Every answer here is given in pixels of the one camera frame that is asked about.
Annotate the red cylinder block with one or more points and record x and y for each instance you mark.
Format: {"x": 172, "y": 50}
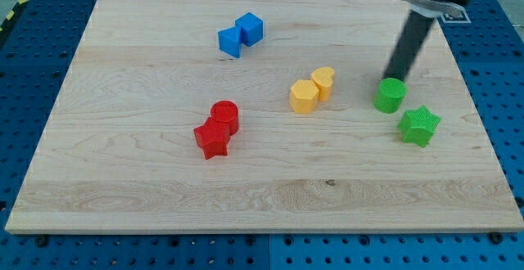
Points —
{"x": 226, "y": 112}

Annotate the yellow hexagon block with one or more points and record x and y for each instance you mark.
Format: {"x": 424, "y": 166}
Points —
{"x": 303, "y": 96}

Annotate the red star block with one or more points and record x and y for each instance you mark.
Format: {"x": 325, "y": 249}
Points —
{"x": 213, "y": 138}

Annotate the yellow heart block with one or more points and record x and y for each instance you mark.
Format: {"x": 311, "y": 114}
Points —
{"x": 323, "y": 78}

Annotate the wooden board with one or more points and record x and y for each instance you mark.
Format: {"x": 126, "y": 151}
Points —
{"x": 118, "y": 153}

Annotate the blue bowtie block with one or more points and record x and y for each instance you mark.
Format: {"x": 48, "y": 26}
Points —
{"x": 230, "y": 41}

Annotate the blue cube block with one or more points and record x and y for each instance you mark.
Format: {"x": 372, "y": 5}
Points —
{"x": 252, "y": 28}

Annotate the green cylinder block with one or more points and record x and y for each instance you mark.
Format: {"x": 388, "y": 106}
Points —
{"x": 389, "y": 96}

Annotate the green star block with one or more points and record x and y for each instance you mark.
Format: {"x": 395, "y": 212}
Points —
{"x": 418, "y": 126}

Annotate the black pusher rod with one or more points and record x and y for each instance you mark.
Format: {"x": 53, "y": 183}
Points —
{"x": 409, "y": 43}

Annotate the fiducial marker tag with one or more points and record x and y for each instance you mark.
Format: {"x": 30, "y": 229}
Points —
{"x": 460, "y": 18}

